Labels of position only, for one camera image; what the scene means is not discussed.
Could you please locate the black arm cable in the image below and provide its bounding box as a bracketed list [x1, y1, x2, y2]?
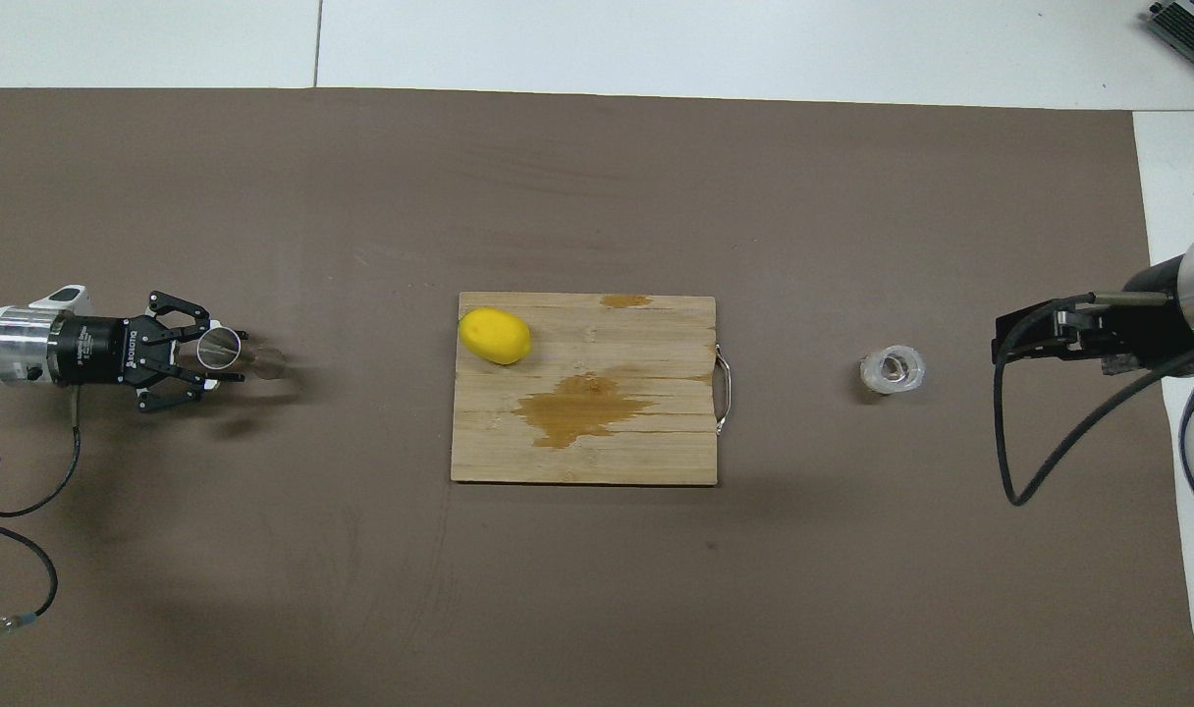
[0, 385, 82, 644]
[993, 291, 1194, 508]

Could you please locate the yellow lemon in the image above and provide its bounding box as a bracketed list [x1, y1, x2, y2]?
[459, 307, 532, 366]

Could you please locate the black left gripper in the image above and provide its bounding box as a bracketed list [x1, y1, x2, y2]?
[49, 290, 249, 413]

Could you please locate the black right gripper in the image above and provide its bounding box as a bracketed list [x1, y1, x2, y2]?
[993, 257, 1194, 379]

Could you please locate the steel double jigger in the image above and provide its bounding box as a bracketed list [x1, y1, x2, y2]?
[196, 327, 289, 382]

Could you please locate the brown table mat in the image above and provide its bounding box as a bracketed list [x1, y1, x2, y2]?
[0, 86, 1194, 707]

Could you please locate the wooden cutting board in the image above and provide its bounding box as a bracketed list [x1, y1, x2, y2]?
[450, 292, 733, 486]

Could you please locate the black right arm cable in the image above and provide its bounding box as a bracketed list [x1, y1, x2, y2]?
[993, 291, 1194, 508]

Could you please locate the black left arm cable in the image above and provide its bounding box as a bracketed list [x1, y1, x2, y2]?
[0, 385, 82, 644]

